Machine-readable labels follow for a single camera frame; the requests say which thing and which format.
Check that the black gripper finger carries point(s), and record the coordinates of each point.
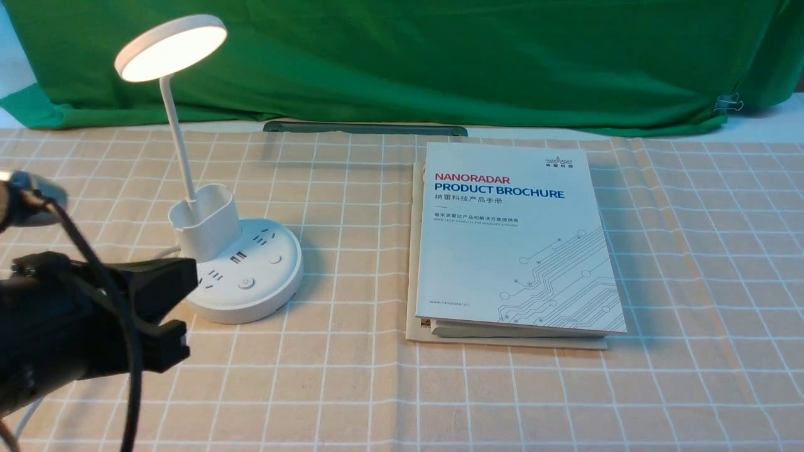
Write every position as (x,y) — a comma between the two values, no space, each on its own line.
(154,287)

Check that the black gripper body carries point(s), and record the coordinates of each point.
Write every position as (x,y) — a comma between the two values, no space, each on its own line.
(56,328)

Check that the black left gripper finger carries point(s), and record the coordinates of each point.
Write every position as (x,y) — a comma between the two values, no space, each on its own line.
(161,347)

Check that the white desk lamp with sockets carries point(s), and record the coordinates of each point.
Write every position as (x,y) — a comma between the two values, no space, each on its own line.
(247,268)

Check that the beige booklet under brochure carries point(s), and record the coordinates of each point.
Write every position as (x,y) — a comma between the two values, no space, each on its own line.
(415,332)

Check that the dark metal bar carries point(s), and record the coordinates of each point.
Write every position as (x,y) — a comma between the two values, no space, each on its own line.
(360,128)

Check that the white Nanoradar product brochure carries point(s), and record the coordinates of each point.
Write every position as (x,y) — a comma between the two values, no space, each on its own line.
(511,241)

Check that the beige checkered tablecloth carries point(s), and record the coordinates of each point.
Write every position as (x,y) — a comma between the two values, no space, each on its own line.
(706,237)

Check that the green backdrop cloth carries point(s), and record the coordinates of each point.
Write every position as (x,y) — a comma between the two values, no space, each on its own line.
(624,68)

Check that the metal binder clip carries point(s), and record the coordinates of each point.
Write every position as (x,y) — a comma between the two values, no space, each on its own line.
(727,103)

